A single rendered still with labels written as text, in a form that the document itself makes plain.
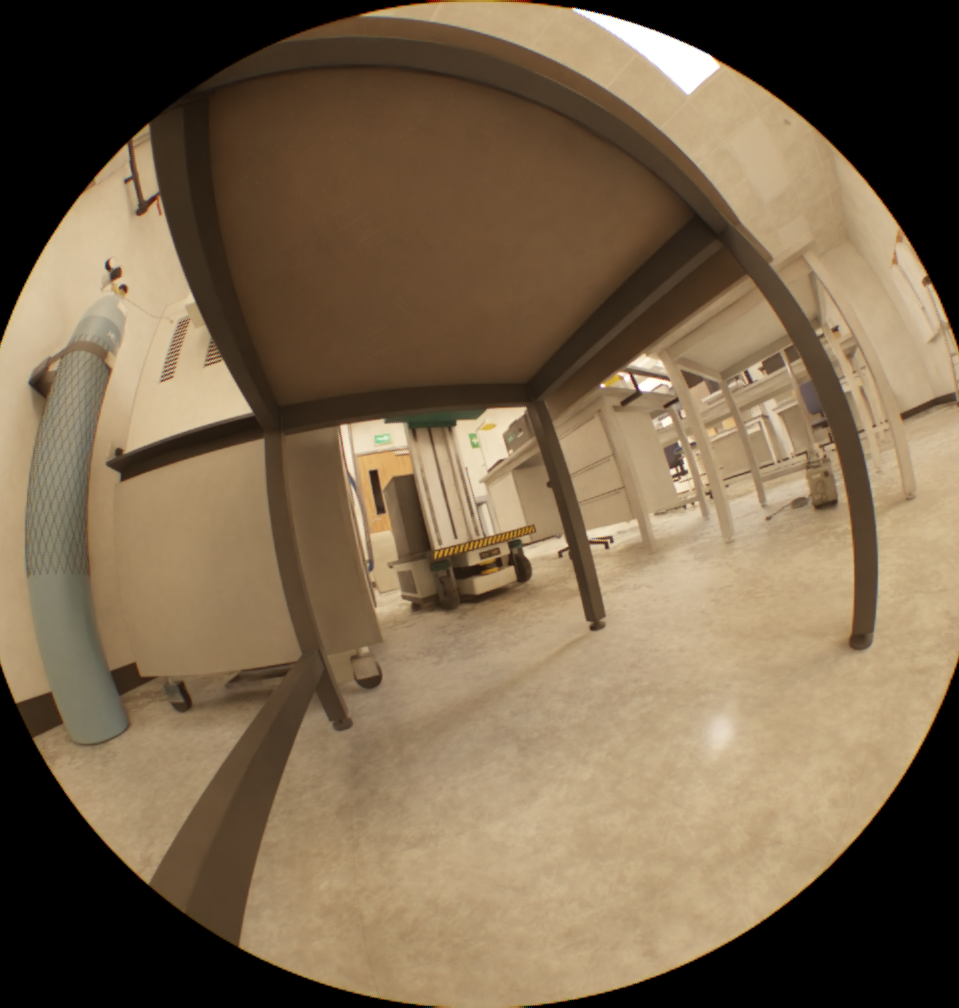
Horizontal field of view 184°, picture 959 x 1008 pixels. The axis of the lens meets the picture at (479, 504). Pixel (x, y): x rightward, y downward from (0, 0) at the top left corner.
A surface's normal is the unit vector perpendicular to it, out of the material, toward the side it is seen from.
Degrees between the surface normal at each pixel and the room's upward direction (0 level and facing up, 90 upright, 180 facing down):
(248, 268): 180
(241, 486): 90
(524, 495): 90
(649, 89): 180
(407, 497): 90
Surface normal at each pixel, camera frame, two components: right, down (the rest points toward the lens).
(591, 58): 0.25, 0.96
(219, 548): 0.35, -0.21
